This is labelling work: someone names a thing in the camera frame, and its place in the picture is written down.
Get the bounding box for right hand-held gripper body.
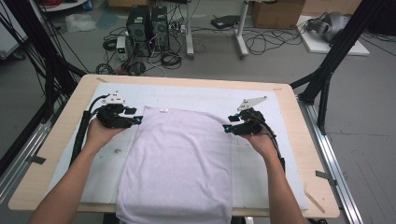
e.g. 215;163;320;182
234;95;268;136

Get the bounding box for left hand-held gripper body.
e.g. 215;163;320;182
96;91;134;129

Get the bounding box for lavender t-shirt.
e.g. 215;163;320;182
115;105;234;224

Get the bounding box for person's right hand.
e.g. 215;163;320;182
246;132;278;161

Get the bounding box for person's left hand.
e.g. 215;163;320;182
84;117;127;153

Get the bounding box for white foam grid mat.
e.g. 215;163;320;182
46;82;309;210

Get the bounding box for white bench power supply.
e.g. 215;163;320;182
116;35;130;62

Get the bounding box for wide black computer tower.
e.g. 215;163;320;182
125;5;152;58

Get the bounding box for white desk leg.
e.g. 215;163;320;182
235;0;250;59
185;0;196;60

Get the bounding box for narrow black computer tower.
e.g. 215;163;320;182
150;5;171;52

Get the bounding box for flat black device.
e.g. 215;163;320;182
210;14;242;30

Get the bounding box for clear plastic bag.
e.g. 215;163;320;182
64;13;98;34

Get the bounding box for white floor board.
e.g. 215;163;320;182
297;15;371;57

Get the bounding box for low cardboard box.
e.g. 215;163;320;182
107;0;155;8

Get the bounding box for large cardboard box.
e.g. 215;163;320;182
251;0;306;30

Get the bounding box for white round table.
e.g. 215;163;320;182
38;0;90;13

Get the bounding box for grey headset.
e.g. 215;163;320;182
305;11;351;43

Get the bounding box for white cabinet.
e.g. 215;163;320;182
0;6;30;61

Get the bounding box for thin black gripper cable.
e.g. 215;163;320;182
253;111;286;174

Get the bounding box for black sleeved gripper cable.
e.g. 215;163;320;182
68;92;110;168

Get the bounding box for coiled black cable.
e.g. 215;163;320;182
160;50;183;70

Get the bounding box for loose black floor cables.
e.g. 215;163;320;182
242;27;304;57

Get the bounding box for aluminium rail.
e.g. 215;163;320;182
0;120;52;203
298;99;364;224

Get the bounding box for black metal frame stand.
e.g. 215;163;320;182
289;0;388;135
0;0;89;175

